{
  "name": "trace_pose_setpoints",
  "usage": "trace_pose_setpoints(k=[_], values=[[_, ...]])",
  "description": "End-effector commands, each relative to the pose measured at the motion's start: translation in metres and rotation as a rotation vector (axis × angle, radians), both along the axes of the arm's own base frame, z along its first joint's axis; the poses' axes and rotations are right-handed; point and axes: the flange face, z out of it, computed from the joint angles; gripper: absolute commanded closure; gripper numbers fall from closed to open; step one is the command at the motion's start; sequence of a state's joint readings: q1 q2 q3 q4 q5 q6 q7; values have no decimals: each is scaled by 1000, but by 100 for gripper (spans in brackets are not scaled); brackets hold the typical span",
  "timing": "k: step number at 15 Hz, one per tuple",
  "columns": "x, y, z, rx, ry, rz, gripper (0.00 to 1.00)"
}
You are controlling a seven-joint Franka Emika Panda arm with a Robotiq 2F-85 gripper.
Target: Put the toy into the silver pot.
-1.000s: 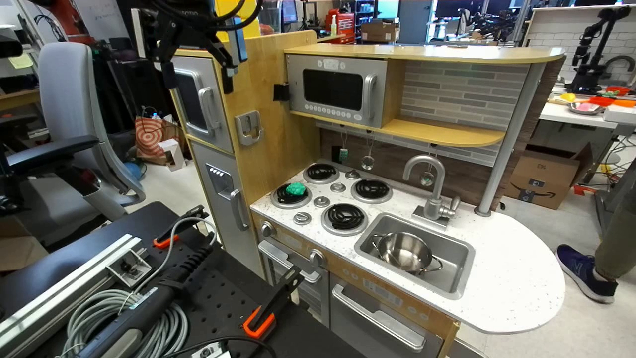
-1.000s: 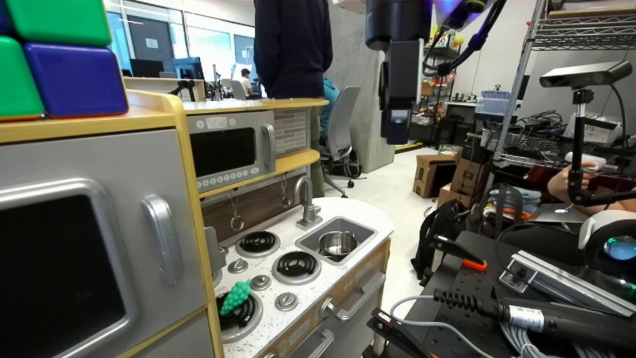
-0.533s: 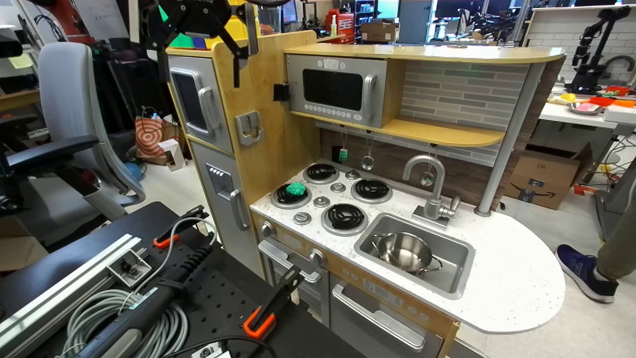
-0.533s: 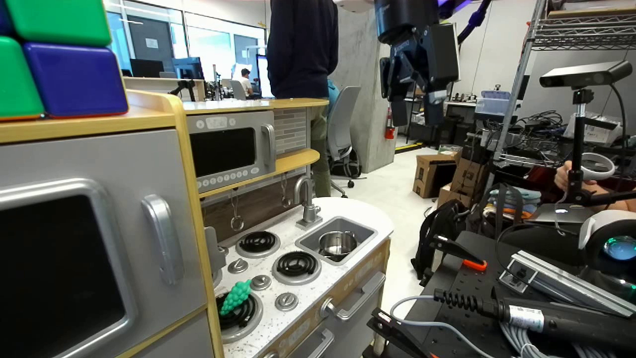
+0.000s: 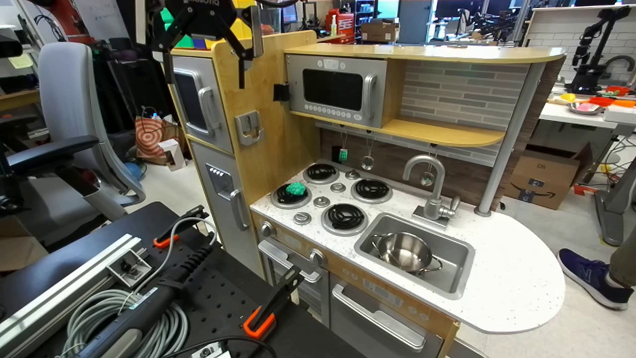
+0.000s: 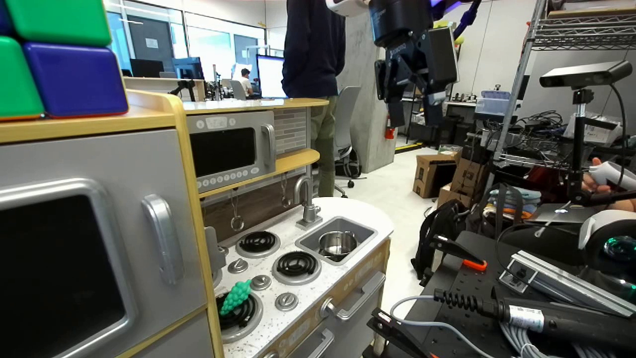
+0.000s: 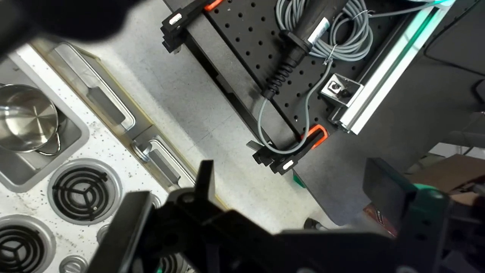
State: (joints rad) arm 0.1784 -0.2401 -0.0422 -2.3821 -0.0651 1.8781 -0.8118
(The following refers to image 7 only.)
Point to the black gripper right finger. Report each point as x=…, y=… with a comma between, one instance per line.
x=389, y=189

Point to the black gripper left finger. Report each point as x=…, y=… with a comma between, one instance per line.
x=168, y=227

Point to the grey toy sink basin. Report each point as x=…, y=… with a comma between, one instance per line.
x=71, y=133

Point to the toy stove top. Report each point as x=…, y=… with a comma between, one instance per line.
x=31, y=201

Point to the grey toy cabinet door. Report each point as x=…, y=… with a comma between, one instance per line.
x=104, y=103

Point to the silver metal pot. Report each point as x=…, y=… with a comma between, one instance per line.
x=25, y=118

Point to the brown cardboard box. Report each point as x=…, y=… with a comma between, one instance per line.
x=450, y=174

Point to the black coil stove burner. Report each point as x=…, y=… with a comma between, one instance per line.
x=84, y=191
x=24, y=247

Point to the black table mat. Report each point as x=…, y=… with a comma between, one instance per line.
x=430, y=100

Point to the grey stove dial knob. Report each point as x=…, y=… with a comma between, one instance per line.
x=74, y=265

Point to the black perforated breadboard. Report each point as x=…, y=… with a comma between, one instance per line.
x=237, y=45

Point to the metal corner bracket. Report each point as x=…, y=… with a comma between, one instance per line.
x=340, y=88

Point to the aluminium extrusion rail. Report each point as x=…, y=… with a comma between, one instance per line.
x=389, y=69

